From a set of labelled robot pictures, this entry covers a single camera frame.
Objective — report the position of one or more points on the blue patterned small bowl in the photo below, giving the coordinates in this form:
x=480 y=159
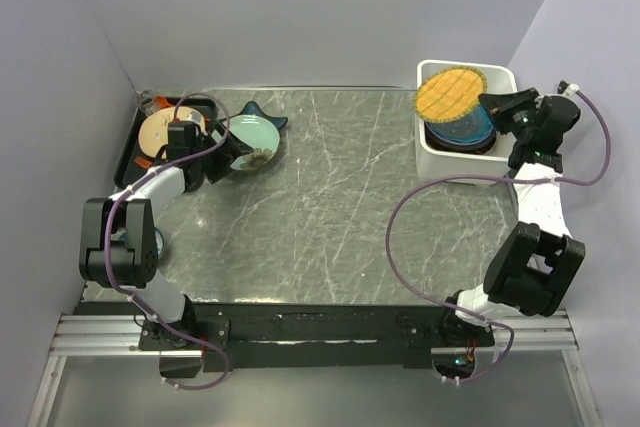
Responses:
x=160 y=241

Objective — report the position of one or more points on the floral beige plate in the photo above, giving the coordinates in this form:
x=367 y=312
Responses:
x=153 y=133

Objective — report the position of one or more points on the white plastic bin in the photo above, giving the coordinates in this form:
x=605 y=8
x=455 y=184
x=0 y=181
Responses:
x=432 y=164

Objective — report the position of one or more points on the black serving tray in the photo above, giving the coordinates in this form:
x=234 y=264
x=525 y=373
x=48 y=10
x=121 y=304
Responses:
x=127 y=171

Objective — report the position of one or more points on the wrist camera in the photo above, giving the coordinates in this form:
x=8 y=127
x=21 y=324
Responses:
x=567 y=89
x=188 y=114

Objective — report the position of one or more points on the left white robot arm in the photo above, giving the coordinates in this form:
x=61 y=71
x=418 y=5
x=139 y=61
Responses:
x=118 y=246

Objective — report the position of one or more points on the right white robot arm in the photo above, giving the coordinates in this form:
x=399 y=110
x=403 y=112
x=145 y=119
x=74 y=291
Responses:
x=532 y=271

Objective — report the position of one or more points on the aluminium rail frame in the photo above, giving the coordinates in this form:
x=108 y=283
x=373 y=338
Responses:
x=95 y=376

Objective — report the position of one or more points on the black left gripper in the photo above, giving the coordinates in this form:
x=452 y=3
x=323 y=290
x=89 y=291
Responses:
x=230 y=150

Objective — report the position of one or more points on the blue polka dot plate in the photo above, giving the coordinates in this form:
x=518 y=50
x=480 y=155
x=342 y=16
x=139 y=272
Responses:
x=473 y=127

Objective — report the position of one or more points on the orange plastic fork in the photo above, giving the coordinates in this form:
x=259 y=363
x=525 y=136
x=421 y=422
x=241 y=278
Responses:
x=142 y=162

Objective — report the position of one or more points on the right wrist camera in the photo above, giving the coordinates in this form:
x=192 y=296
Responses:
x=567 y=89

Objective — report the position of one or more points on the yellow rimmed plate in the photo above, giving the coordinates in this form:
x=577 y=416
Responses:
x=450 y=94

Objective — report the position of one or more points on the mint green flower plate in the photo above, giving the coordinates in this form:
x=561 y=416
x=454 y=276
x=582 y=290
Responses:
x=258 y=133

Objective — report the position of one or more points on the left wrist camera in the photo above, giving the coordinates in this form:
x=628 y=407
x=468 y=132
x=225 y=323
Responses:
x=188 y=114

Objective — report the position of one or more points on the clear glass cup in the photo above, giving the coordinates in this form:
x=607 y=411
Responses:
x=145 y=103

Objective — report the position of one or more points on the orange plastic spoon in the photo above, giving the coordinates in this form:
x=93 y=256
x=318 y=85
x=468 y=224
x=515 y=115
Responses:
x=161 y=102

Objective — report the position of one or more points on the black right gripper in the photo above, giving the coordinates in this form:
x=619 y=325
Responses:
x=502 y=105

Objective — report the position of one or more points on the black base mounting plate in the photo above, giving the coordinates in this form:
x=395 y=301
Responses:
x=263 y=335

